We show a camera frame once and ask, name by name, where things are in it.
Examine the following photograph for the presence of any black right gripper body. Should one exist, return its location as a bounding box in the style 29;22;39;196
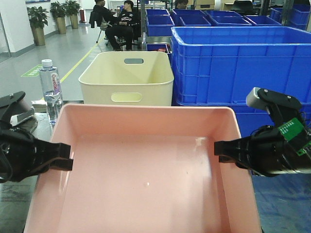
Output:
247;125;311;177

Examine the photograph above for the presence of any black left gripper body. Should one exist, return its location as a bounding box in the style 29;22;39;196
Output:
0;127;41;183

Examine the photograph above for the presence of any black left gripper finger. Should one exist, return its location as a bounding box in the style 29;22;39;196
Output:
36;140;71;162
31;159;73;175

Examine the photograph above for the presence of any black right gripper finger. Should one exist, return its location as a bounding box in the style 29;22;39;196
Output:
218;155;252;170
214;137;251;157

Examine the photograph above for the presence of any pink plastic bin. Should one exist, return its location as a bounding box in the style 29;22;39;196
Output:
24;104;261;233

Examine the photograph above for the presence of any green circuit board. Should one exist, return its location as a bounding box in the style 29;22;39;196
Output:
277;118;311;156

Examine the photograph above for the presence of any clear water bottle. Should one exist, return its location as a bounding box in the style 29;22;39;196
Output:
39;59;63;128

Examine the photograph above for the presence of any large blue crate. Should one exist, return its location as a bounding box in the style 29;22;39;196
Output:
171;26;311;137

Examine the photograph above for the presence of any cream plastic basket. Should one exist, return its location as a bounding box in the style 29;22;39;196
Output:
78;51;174;106

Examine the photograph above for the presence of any seated person in black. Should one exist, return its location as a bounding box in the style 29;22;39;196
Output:
105;0;138;51

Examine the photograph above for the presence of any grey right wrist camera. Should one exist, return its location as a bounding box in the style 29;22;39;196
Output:
246;87;304;127

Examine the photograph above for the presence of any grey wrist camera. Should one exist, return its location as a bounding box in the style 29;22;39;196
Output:
0;91;31;123
246;87;304;127

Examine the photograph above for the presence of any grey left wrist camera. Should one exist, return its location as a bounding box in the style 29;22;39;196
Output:
0;91;31;123

